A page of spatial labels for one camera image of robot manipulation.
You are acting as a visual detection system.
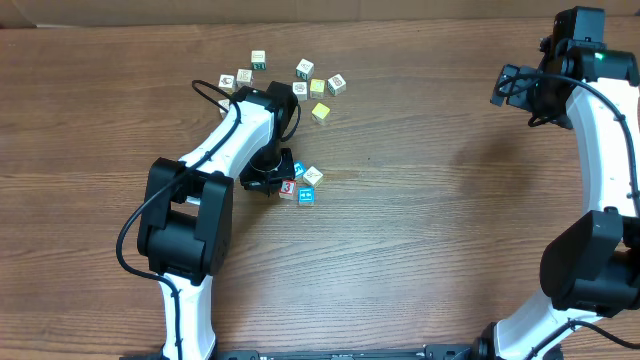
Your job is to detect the red number 3 block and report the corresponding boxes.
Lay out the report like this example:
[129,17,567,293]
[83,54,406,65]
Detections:
[278,180,297,200]

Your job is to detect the blue number 5 block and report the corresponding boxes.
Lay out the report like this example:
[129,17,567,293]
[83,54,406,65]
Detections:
[294,161,307,180]

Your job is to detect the plain block red car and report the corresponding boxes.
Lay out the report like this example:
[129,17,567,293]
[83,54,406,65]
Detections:
[303,166,324,188]

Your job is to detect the blue letter H block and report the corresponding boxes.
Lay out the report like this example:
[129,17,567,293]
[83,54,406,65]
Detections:
[298,187,315,206]

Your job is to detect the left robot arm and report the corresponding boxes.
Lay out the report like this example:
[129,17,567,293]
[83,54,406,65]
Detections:
[133,82,300,359]

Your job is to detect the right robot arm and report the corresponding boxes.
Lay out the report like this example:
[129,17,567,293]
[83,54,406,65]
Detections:
[461,6,639,359]

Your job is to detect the plain wooden block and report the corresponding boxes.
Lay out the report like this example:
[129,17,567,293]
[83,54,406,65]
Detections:
[218,99,230,118]

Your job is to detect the yellow block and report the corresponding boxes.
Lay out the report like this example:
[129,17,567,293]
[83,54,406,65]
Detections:
[311,102,331,125]
[309,79,326,99]

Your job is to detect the plain block red drawing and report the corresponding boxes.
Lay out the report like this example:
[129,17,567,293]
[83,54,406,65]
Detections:
[292,81,308,102]

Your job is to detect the block with red picture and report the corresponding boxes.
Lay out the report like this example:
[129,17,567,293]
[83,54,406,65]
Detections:
[218,74,236,94]

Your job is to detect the plain block K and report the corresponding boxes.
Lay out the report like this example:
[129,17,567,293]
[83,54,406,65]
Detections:
[236,69,254,88]

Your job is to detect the yellow top block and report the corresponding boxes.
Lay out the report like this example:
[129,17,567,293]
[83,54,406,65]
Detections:
[309,79,326,99]

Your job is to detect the white block teal side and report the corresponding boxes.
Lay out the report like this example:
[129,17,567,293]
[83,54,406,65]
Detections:
[295,59,314,81]

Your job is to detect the white block green side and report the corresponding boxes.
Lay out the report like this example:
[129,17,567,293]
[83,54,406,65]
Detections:
[327,74,347,96]

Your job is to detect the block with teal side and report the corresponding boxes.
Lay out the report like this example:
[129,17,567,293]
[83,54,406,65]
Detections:
[251,50,266,70]

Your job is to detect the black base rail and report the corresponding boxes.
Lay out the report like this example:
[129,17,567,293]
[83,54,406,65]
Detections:
[119,343,565,360]

